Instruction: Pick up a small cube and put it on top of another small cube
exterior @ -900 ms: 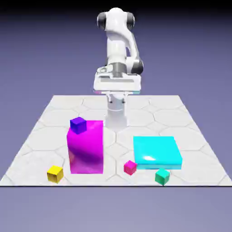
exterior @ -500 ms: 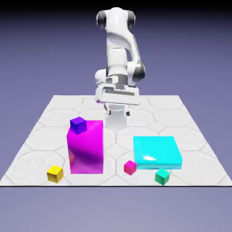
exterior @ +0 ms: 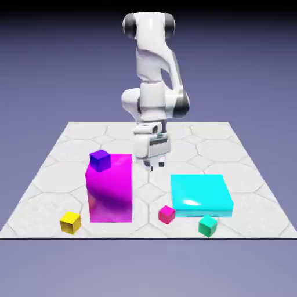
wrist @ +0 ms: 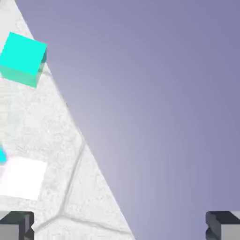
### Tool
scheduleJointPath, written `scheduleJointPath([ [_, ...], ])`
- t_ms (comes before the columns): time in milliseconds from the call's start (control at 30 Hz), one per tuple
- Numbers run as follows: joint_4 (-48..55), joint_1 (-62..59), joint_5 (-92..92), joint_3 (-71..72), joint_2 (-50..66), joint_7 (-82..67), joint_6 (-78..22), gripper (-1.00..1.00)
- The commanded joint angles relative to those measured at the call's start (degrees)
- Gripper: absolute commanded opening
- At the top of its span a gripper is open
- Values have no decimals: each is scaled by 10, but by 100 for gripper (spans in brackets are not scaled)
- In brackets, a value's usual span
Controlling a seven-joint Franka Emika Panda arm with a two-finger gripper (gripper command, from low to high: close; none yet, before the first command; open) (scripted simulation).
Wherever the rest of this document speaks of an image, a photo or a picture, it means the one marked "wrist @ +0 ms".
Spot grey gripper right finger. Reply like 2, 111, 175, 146
205, 210, 240, 240

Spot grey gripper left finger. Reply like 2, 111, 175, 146
0, 210, 35, 240

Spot small white cube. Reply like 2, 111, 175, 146
0, 157, 48, 202

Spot small cyan cube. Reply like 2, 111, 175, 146
0, 146, 8, 166
0, 31, 48, 89

